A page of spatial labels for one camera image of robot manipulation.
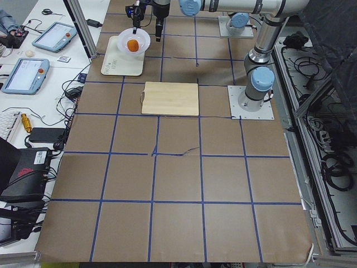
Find cream bear tray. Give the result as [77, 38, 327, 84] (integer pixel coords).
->
[100, 36, 144, 76]

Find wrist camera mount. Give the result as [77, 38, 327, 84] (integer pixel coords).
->
[125, 6, 135, 18]

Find white keyboard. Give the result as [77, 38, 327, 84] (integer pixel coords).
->
[0, 111, 21, 142]

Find black power adapter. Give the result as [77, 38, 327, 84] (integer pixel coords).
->
[86, 19, 103, 28]

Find gold cylindrical tool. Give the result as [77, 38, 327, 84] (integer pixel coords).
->
[21, 113, 32, 133]

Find aluminium frame post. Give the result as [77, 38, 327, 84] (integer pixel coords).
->
[63, 0, 98, 59]

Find black computer box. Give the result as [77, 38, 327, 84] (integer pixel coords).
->
[1, 146, 52, 203]

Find black scissors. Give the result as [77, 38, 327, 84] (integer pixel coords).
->
[41, 8, 64, 16]

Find upper blue teach pendant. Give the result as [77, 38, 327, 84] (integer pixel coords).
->
[32, 22, 77, 52]

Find orange fruit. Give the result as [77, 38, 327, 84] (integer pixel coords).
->
[127, 39, 139, 52]

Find black flat power brick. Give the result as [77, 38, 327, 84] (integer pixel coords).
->
[28, 127, 65, 143]

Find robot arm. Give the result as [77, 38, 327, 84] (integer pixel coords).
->
[144, 1, 260, 105]
[125, 1, 249, 39]

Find lower blue teach pendant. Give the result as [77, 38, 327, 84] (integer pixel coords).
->
[1, 58, 50, 95]

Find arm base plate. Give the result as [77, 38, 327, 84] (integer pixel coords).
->
[228, 85, 274, 120]
[218, 16, 254, 39]

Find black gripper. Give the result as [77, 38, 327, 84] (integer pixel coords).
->
[132, 1, 142, 35]
[153, 0, 170, 42]

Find blue teach pendant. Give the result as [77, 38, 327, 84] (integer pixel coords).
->
[32, 22, 77, 52]
[1, 58, 50, 95]

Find white round plate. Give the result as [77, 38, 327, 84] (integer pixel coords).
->
[117, 28, 151, 55]

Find bamboo cutting board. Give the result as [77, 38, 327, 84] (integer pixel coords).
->
[142, 82, 199, 116]

